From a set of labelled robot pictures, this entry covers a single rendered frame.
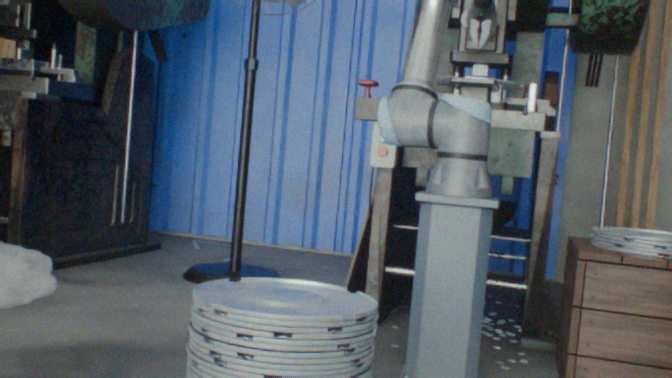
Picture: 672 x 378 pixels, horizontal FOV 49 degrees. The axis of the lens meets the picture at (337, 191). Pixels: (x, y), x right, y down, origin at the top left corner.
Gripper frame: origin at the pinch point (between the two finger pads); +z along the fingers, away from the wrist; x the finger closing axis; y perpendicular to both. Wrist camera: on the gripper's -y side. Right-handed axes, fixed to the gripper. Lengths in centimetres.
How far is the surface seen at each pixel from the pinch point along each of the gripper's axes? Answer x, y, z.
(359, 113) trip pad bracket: 34.3, -5.4, 24.2
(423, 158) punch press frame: 13.1, -3.4, 36.5
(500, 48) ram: -6.2, 12.0, -1.1
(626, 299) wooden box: -43, -57, 64
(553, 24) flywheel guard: -22.2, 30.5, -13.0
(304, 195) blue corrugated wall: 90, 133, 60
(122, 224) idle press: 148, 55, 76
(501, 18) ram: -5.6, 12.0, -10.6
